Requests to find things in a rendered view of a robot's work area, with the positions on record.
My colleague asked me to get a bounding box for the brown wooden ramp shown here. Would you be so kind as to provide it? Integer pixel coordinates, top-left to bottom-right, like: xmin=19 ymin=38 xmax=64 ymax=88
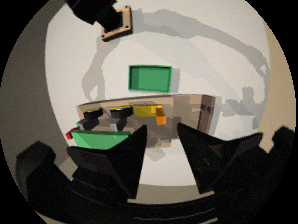
xmin=76 ymin=93 xmax=216 ymax=148

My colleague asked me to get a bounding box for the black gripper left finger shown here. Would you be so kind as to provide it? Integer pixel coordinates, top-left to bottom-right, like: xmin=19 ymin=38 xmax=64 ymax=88
xmin=67 ymin=125 xmax=148 ymax=200

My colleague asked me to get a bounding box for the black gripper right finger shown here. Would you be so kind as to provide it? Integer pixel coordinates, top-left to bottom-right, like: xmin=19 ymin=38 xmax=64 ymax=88
xmin=177 ymin=123 xmax=263 ymax=194

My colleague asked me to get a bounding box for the yellow wheel chock with orange handle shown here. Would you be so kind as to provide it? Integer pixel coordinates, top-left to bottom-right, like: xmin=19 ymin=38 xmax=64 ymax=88
xmin=134 ymin=104 xmax=165 ymax=125

